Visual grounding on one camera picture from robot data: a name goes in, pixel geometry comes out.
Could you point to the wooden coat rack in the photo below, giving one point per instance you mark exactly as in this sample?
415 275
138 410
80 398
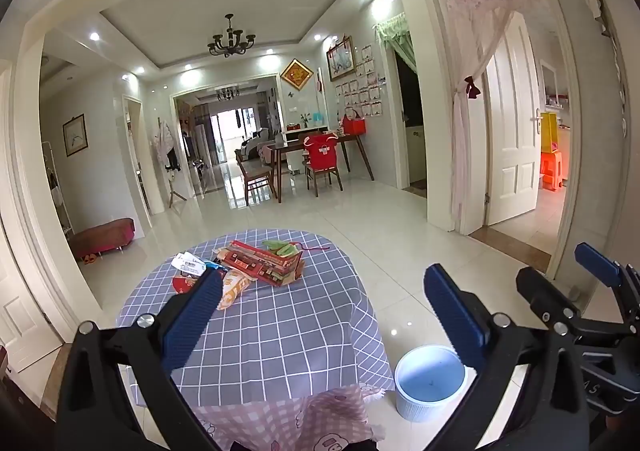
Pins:
172 171

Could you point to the grey sofa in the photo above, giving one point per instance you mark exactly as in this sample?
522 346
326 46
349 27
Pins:
252 143

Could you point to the yellow box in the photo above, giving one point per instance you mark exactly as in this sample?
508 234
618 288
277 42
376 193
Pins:
548 131

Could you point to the red foil packet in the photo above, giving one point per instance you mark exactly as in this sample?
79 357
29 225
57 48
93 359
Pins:
182 283

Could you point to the red gift bag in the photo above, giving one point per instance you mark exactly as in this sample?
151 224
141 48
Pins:
353 123

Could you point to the green door curtain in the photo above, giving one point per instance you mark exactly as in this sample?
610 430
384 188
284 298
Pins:
400 38

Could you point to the red chair cover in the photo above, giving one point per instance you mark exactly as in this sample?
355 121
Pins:
322 148

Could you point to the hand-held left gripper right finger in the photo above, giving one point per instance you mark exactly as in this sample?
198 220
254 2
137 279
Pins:
452 316

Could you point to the green wrapper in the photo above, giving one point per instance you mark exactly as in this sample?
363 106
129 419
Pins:
280 248

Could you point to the dark red bow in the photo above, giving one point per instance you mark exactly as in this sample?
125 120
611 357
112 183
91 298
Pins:
472 87

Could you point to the orange slippers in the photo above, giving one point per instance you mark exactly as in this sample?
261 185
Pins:
91 259

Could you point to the pink floral door curtain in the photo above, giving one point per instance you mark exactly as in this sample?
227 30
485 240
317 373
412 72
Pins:
465 156

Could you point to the framed ink painting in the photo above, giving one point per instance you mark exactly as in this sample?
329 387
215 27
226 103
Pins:
75 135

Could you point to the red checkered snack packet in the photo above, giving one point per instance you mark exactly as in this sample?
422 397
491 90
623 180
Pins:
232 288

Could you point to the white plastic waste bin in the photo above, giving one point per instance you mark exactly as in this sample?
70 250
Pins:
430 381

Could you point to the black chandelier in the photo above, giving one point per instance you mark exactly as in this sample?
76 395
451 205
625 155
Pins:
230 38

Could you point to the white labelled bottle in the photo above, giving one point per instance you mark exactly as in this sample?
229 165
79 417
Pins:
187 263

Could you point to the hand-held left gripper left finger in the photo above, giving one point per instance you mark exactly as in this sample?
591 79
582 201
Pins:
192 316

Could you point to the white panel door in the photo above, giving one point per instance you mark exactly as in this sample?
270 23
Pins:
510 131

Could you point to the pink checked cloth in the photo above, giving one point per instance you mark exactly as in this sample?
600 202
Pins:
280 421

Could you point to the framed wall picture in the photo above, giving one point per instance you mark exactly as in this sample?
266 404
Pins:
340 58

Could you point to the wooden dining table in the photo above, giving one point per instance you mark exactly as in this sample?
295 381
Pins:
290 147

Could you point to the red diamond wall decoration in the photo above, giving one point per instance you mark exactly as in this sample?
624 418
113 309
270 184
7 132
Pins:
297 75

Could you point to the flattened red cardboard box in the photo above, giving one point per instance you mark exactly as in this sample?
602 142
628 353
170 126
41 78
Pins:
260 263

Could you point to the wooden chair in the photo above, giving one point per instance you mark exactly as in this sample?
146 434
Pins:
325 173
255 173

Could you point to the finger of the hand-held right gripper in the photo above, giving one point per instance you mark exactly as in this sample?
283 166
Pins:
545 296
597 263

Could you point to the grey checked tablecloth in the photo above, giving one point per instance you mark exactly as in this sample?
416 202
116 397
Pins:
290 331

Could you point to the blue foil wrapper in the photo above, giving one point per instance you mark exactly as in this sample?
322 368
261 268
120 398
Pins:
214 265

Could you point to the red upholstered bench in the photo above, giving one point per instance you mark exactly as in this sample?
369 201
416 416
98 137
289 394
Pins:
102 233

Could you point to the group of wall certificates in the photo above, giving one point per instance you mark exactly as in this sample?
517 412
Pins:
362 91

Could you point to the orange plastic stool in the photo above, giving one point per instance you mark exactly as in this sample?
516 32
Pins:
551 171

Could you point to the white clothes rack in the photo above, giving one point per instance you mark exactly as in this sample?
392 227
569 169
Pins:
60 196

